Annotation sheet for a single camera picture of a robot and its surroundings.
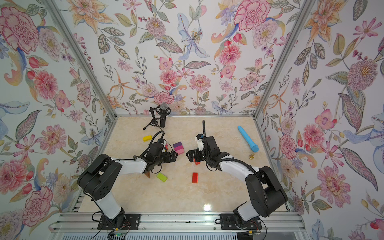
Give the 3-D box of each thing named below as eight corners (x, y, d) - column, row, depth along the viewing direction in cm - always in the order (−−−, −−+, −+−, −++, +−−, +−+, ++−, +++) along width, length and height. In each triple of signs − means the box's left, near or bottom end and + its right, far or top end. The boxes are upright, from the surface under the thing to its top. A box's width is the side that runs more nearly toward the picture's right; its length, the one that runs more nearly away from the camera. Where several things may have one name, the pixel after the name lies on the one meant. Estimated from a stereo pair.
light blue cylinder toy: (252, 153, 102) (254, 150, 99) (237, 128, 116) (238, 125, 113) (258, 151, 103) (260, 148, 100) (243, 127, 117) (244, 124, 114)
